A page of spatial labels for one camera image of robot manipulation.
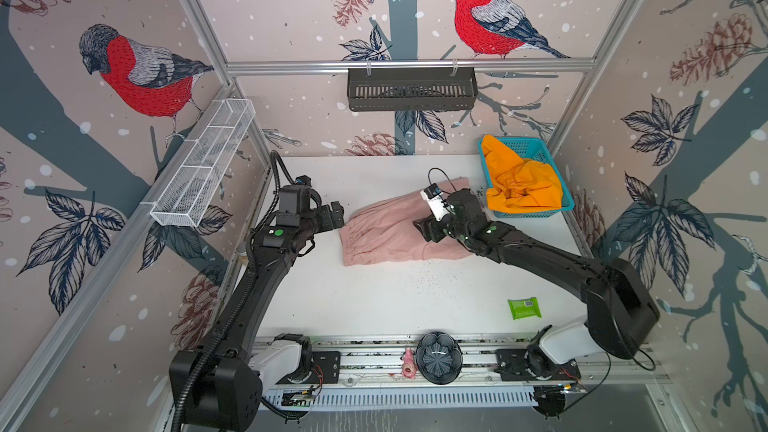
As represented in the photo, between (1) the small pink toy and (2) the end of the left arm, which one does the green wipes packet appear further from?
(2) the end of the left arm

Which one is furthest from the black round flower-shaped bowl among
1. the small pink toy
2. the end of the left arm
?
the end of the left arm

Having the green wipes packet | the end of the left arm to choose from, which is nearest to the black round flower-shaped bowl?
the green wipes packet

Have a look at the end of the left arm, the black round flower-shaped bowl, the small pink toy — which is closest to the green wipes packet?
the black round flower-shaped bowl

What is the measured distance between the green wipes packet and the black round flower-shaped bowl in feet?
0.70

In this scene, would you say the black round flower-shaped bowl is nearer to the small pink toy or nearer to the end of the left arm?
the small pink toy

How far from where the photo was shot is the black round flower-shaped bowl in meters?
0.71

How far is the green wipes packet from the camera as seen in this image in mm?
831
